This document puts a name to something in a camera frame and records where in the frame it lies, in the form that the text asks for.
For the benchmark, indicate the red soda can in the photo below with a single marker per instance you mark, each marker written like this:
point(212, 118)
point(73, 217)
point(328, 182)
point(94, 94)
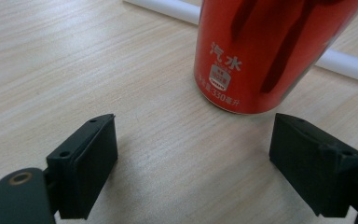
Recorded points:
point(248, 46)

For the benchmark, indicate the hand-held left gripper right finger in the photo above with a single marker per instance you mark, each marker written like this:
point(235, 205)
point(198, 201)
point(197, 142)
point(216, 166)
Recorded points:
point(313, 168)

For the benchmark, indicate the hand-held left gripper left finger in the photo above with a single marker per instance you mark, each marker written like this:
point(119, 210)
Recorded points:
point(84, 168)

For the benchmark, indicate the white tube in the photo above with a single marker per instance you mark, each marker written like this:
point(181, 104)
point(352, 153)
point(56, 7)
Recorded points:
point(348, 63)

